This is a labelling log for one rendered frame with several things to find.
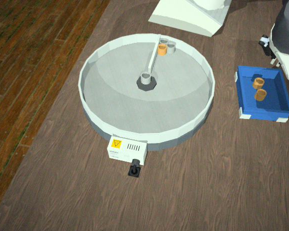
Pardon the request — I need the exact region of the bronze bushing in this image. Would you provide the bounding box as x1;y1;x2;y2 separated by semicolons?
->
254;89;267;101
252;77;264;89
157;44;167;56

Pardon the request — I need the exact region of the blue open crate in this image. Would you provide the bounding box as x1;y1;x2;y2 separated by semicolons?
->
234;65;289;123

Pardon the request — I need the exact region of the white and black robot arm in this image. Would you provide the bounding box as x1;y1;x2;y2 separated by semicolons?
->
194;0;289;80

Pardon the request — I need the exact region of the grey metal bushing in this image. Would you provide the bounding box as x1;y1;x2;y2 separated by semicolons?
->
166;42;176;54
159;38;168;45
141;71;151;85

